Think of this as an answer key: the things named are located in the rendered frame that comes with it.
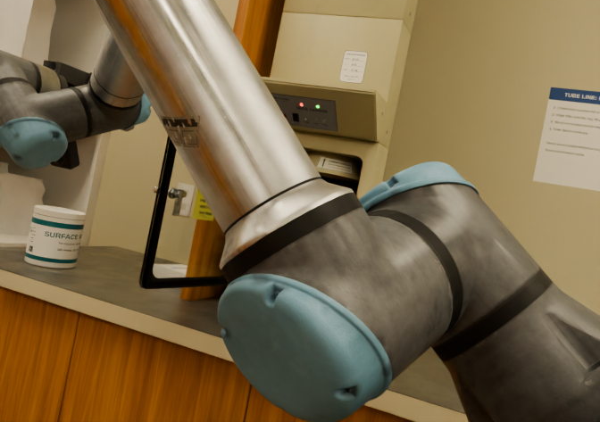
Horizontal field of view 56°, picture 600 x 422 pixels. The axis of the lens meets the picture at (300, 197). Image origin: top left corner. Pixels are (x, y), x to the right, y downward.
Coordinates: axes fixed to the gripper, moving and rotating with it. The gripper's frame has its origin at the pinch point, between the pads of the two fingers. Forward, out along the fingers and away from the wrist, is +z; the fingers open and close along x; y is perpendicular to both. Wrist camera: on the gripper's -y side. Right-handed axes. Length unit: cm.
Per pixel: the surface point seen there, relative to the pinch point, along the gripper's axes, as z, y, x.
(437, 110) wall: 86, 29, -44
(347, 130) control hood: 39, 12, -32
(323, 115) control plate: 36.7, 14.0, -26.1
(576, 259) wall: 86, -8, -90
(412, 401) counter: 13, -37, -61
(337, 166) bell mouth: 46, 3, -29
